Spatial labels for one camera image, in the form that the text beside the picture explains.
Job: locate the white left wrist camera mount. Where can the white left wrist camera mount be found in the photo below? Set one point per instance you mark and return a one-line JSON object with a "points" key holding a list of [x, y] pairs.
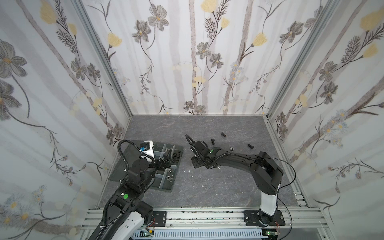
{"points": [[146, 148]]}

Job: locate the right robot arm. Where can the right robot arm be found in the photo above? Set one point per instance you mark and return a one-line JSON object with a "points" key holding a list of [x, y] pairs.
{"points": [[266, 173]]}

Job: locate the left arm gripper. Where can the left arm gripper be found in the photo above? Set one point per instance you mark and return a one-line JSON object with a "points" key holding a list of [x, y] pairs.
{"points": [[166, 161]]}

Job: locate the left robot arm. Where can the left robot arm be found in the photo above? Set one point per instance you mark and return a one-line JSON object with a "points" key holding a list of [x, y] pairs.
{"points": [[125, 211]]}

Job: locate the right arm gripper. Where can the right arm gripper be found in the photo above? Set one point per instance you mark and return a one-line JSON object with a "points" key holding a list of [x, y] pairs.
{"points": [[199, 149]]}

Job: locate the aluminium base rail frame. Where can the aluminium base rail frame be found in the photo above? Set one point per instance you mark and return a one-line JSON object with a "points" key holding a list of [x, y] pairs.
{"points": [[232, 223]]}

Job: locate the green compartment organizer box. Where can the green compartment organizer box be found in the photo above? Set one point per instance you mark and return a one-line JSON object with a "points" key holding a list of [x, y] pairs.
{"points": [[134, 168]]}

